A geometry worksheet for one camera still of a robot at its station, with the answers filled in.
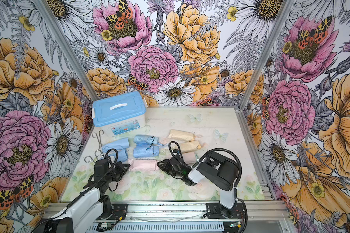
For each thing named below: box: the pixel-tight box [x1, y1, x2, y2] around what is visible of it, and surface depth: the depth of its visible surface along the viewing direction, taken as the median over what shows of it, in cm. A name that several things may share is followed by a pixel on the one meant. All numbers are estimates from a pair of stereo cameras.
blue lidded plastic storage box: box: [91, 91, 148, 137], surface depth 99 cm
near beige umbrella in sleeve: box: [179, 140, 202, 153], surface depth 98 cm
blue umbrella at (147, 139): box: [133, 134, 164, 147], surface depth 100 cm
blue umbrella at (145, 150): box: [133, 144, 160, 158], surface depth 94 cm
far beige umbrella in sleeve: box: [167, 129, 203, 142], surface depth 102 cm
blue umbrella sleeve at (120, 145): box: [102, 137, 130, 156], surface depth 98 cm
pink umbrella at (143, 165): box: [127, 159, 160, 172], surface depth 89 cm
